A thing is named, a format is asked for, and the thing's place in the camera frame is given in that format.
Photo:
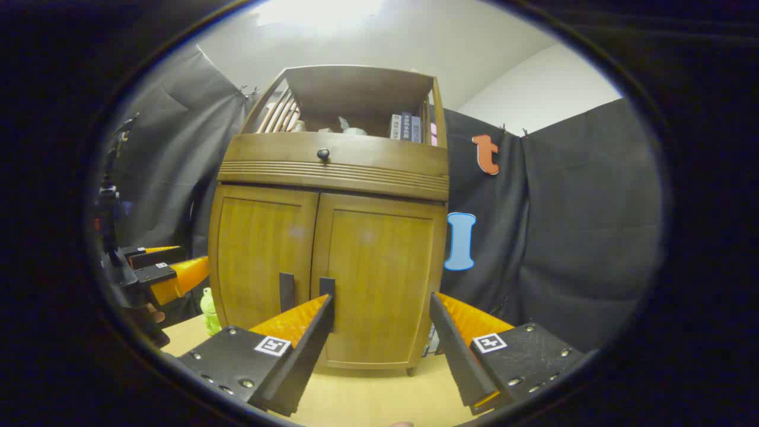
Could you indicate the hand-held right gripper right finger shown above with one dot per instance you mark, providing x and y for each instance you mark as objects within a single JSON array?
[{"x": 456, "y": 350}]

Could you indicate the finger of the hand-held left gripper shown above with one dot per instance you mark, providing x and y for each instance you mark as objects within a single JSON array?
[
  {"x": 157, "y": 256},
  {"x": 178, "y": 281}
]

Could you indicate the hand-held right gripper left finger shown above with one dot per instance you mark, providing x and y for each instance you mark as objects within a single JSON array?
[{"x": 308, "y": 350}]

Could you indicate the wooden cabinet door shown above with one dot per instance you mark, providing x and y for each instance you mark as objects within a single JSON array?
[
  {"x": 379, "y": 267},
  {"x": 255, "y": 249}
]

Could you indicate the wooden double-door shoe cabinet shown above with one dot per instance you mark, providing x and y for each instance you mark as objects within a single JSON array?
[{"x": 332, "y": 172}]

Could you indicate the wooden cabinet drawer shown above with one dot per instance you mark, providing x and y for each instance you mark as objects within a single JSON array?
[{"x": 379, "y": 163}]

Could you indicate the green frog toy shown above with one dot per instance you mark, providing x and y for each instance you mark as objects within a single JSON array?
[{"x": 210, "y": 314}]

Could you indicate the black backdrop cloth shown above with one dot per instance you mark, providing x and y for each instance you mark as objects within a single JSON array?
[{"x": 581, "y": 237}]

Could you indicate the metal cloth clips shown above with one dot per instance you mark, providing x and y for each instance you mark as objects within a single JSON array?
[{"x": 250, "y": 92}]

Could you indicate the small beige vase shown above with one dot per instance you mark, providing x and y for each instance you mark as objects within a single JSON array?
[{"x": 298, "y": 126}]

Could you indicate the black round drawer knob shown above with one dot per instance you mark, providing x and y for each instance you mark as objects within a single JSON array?
[{"x": 323, "y": 154}]

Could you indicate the white ceramic figurine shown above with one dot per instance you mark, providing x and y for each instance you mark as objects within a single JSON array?
[{"x": 354, "y": 128}]

